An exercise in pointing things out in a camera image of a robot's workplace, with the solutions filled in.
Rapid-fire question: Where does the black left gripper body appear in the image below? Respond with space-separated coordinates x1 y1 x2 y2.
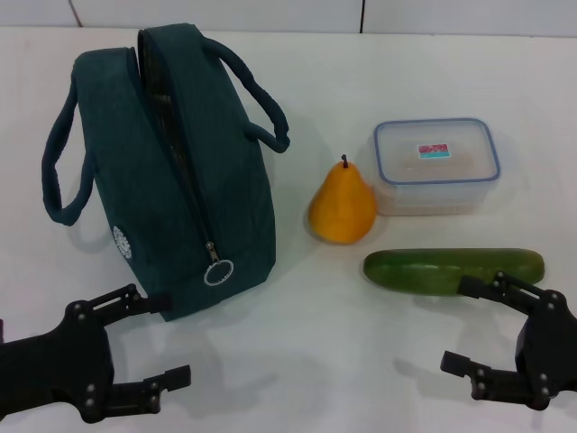
0 310 114 424

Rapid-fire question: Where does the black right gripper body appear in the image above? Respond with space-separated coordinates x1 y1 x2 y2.
516 290 577 410

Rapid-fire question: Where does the green cucumber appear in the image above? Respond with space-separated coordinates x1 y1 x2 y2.
362 247 545 298

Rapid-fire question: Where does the dark teal insulated lunch bag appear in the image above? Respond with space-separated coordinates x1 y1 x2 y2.
41 24 292 324

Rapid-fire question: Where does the yellow orange pear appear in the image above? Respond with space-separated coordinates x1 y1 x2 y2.
307 153 379 245

